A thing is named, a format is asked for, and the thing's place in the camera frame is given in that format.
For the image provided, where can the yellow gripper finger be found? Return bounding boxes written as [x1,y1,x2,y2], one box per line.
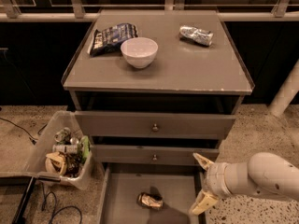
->
[189,189,220,216]
[192,153,214,171]

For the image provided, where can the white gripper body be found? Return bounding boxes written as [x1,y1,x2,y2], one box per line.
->
[203,162,232,198]

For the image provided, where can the crushed orange can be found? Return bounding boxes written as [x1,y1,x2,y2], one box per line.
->
[137,192,164,210]

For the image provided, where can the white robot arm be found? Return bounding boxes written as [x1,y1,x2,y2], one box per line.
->
[189,105,299,215]

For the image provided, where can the top drawer brass knob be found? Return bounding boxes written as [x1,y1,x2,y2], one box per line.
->
[151,123,159,133]

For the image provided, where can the bottom grey drawer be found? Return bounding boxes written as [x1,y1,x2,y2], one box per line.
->
[97,163,206,224]

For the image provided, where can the grey drawer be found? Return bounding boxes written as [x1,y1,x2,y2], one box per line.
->
[91,145,219,166]
[75,111,235,140]
[97,163,206,224]

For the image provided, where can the grey drawer cabinet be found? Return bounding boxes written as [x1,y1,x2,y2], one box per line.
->
[61,8,256,224]

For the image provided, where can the middle grey drawer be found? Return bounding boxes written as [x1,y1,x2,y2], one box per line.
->
[91,145,219,166]

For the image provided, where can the top grey drawer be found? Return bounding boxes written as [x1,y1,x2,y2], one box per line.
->
[75,111,235,140]

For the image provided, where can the crushed silver can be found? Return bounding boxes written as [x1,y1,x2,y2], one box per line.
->
[179,25,213,47]

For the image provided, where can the silver can in bin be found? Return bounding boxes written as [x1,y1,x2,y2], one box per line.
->
[54,127,71,144]

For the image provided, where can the white can in bin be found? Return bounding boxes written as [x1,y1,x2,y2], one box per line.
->
[52,145,78,154]

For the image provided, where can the green packet in bin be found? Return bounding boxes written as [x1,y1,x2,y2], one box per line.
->
[80,135,90,163]

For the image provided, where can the white ceramic bowl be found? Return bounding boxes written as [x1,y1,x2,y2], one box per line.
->
[121,37,158,69]

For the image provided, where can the clear plastic bin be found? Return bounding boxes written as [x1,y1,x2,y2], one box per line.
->
[0,111,93,190]

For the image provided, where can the tan cup in bin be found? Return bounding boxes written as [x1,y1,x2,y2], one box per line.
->
[45,152,67,175]

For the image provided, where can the blue chip bag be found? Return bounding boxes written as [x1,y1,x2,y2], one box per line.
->
[88,23,138,57]

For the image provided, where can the black bar on floor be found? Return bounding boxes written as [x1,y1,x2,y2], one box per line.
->
[12,177,36,224]

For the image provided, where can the metal window railing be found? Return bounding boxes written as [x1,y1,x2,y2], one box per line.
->
[0,0,299,21]

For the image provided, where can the black cable on floor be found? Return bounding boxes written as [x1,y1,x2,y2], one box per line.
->
[0,117,48,146]

